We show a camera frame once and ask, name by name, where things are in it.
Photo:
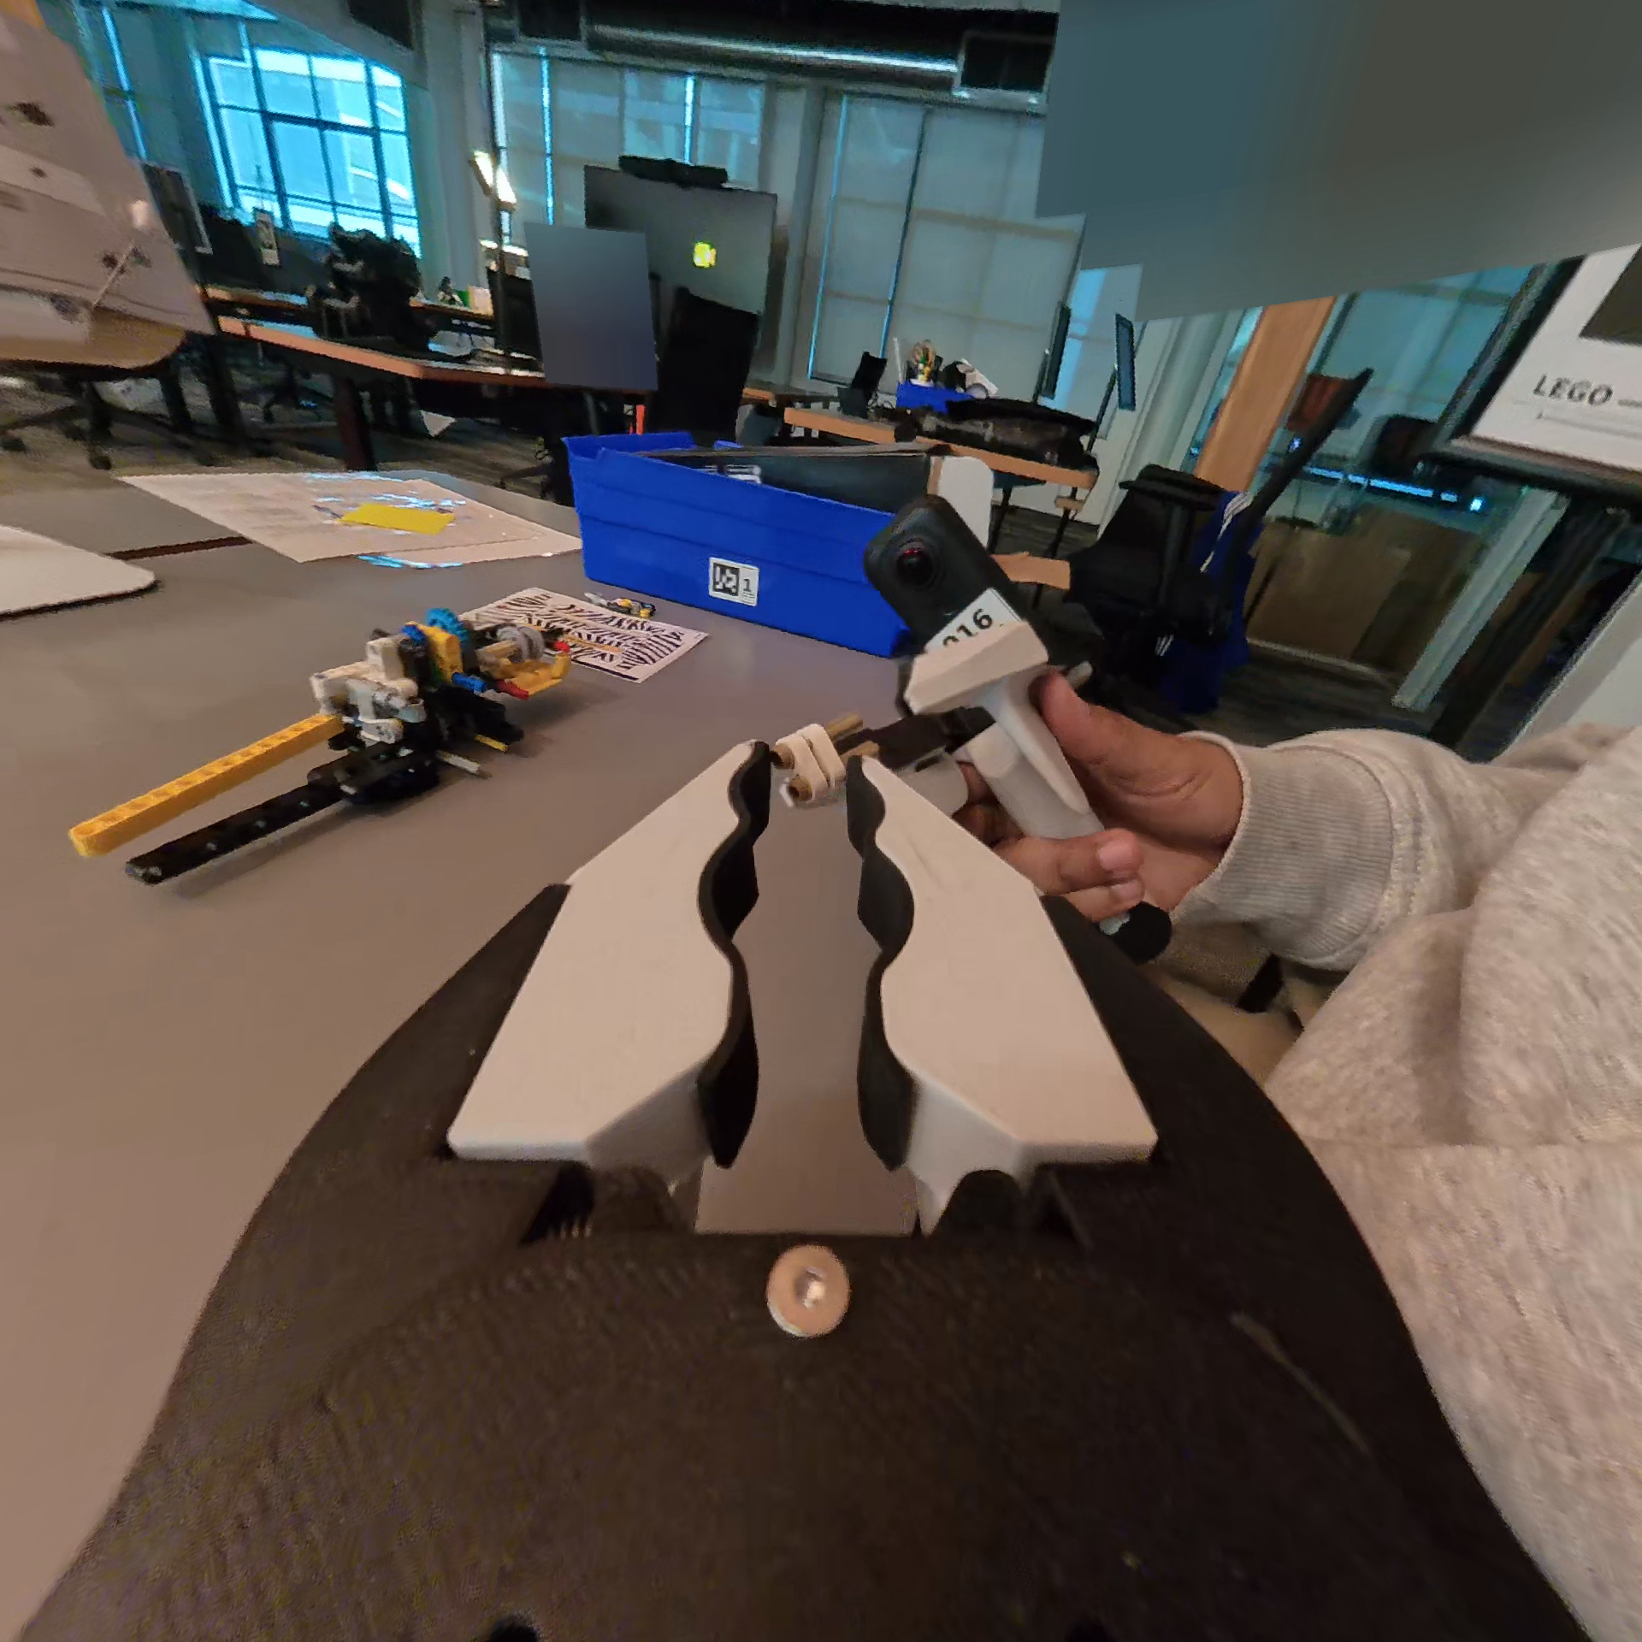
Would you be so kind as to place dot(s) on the framed white poster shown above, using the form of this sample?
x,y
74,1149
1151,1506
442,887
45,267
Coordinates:
x,y
1564,372

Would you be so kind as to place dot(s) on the person's right hand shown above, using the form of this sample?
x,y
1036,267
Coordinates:
x,y
1153,797

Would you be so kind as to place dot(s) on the wooden column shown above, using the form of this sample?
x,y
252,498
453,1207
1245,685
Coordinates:
x,y
1263,398

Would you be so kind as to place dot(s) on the black high-back office chair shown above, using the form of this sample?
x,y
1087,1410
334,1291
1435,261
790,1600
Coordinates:
x,y
706,372

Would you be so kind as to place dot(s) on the black bag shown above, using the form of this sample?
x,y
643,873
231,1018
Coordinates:
x,y
1013,431

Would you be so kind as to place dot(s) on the long wood-top desk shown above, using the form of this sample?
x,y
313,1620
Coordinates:
x,y
371,353

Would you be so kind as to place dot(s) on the floor lamp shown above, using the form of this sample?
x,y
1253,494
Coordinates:
x,y
491,177

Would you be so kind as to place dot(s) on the partly built lego model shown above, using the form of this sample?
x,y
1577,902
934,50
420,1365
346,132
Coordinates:
x,y
410,693

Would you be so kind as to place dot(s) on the zebra striped sticker sheet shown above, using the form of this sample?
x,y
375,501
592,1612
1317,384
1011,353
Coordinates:
x,y
616,648

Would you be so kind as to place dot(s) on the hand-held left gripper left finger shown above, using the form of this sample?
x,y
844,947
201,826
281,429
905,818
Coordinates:
x,y
602,1014

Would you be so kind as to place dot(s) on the yellow paper note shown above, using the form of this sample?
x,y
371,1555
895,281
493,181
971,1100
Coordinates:
x,y
395,517

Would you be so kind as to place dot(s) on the large black screen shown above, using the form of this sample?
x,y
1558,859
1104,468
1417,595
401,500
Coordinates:
x,y
717,218

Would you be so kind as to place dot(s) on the person's right forearm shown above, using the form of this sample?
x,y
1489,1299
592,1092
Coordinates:
x,y
1347,847

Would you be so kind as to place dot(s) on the small yellow black lego piece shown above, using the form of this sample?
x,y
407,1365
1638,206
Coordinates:
x,y
622,607

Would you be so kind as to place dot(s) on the laminated paper sheet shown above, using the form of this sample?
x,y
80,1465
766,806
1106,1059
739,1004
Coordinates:
x,y
231,513

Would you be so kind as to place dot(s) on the blue jacket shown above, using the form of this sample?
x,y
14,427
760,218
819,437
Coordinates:
x,y
1226,603

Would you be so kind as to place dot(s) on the small blue bin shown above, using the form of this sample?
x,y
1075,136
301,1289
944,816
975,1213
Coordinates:
x,y
921,396

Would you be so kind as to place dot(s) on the blue plastic bin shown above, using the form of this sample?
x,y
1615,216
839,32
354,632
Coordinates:
x,y
667,539

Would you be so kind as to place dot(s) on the tan lego axle white connectors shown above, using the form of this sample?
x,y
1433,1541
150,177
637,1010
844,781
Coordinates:
x,y
811,763

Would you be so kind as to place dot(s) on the dark equipment on desk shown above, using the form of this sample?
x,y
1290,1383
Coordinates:
x,y
365,283

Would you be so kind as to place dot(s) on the lego instruction booklet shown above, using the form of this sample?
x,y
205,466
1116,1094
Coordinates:
x,y
76,193

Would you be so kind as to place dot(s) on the large paned window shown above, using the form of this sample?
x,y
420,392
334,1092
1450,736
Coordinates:
x,y
307,142

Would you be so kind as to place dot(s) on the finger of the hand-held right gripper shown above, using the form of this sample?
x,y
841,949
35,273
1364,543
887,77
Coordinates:
x,y
917,734
948,781

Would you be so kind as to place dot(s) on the monitor on arm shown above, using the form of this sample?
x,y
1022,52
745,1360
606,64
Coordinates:
x,y
1124,367

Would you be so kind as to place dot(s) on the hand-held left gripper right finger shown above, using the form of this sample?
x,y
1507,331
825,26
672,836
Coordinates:
x,y
1013,1027

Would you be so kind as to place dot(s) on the black flat case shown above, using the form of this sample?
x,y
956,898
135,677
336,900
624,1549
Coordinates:
x,y
821,478

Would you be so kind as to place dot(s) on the black desk monitor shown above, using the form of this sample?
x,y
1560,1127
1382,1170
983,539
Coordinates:
x,y
512,316

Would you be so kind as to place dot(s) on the white rounded board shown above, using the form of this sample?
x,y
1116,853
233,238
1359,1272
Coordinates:
x,y
964,496

